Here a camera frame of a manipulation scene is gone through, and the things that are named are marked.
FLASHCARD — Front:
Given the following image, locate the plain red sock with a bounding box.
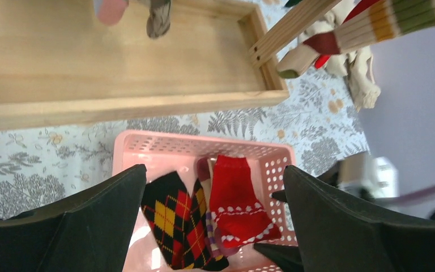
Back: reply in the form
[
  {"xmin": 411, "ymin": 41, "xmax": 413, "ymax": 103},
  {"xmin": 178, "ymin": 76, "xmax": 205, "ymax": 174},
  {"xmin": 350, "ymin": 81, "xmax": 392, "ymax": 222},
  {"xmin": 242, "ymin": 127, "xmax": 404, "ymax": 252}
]
[{"xmin": 314, "ymin": 0, "xmax": 377, "ymax": 69}]

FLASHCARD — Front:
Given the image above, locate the beige crumpled cloth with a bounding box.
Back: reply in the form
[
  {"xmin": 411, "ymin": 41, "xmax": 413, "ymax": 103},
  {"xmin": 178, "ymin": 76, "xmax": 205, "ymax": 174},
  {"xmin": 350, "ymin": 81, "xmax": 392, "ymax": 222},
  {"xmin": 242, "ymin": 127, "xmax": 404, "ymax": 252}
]
[{"xmin": 302, "ymin": 1, "xmax": 381, "ymax": 111}]

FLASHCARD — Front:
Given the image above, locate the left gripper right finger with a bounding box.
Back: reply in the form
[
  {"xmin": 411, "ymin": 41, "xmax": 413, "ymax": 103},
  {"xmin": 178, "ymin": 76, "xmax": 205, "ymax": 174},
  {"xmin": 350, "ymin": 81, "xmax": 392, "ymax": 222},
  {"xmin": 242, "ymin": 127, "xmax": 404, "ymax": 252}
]
[{"xmin": 254, "ymin": 165, "xmax": 435, "ymax": 271}]

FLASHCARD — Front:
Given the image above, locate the red white patterned sock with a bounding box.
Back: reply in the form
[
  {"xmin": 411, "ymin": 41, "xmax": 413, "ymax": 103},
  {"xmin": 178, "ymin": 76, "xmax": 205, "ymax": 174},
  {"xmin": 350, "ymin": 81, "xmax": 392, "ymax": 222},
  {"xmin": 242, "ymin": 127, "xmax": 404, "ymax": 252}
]
[{"xmin": 209, "ymin": 155, "xmax": 282, "ymax": 248}]

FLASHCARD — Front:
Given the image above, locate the pink plastic basket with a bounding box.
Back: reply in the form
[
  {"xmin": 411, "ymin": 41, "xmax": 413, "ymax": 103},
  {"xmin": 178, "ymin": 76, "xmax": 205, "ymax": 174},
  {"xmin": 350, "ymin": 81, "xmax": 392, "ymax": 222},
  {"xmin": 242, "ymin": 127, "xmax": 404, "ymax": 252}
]
[{"xmin": 112, "ymin": 130, "xmax": 297, "ymax": 271}]

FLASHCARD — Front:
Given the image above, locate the pink sock rear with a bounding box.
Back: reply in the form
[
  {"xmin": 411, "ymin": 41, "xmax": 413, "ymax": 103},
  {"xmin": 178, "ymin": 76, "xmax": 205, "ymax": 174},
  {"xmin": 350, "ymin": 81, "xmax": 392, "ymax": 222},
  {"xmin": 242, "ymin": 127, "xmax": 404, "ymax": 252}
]
[{"xmin": 93, "ymin": 0, "xmax": 129, "ymax": 26}]

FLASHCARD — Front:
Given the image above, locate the black red yellow argyle sock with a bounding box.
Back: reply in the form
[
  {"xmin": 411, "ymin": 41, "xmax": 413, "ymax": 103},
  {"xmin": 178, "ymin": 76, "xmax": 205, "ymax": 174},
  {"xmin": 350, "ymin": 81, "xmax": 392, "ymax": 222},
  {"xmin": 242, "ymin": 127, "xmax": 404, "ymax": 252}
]
[{"xmin": 140, "ymin": 171, "xmax": 229, "ymax": 271}]

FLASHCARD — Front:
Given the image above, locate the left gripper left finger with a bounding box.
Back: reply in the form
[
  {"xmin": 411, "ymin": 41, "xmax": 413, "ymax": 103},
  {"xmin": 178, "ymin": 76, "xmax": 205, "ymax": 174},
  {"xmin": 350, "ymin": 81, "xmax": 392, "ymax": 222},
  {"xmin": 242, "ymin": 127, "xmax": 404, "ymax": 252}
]
[{"xmin": 0, "ymin": 164, "xmax": 147, "ymax": 271}]

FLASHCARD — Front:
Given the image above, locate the brown beige argyle sock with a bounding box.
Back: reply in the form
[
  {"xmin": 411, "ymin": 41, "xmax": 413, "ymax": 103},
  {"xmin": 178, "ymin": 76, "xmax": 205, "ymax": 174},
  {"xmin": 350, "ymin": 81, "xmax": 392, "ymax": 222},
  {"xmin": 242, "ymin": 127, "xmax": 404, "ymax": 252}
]
[{"xmin": 137, "ymin": 0, "xmax": 172, "ymax": 39}]

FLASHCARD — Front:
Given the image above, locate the floral table mat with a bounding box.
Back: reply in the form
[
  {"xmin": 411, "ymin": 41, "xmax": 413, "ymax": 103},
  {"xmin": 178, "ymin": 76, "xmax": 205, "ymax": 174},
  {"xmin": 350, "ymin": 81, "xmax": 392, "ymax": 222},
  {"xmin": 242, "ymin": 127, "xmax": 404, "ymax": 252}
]
[{"xmin": 0, "ymin": 0, "xmax": 372, "ymax": 222}]

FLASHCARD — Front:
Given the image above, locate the wooden hanger rack frame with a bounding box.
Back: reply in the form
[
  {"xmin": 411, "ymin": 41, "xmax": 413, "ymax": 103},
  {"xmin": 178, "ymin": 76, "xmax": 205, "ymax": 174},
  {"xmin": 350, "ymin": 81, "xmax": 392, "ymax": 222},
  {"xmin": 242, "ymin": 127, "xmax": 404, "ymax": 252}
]
[{"xmin": 0, "ymin": 1, "xmax": 336, "ymax": 130}]

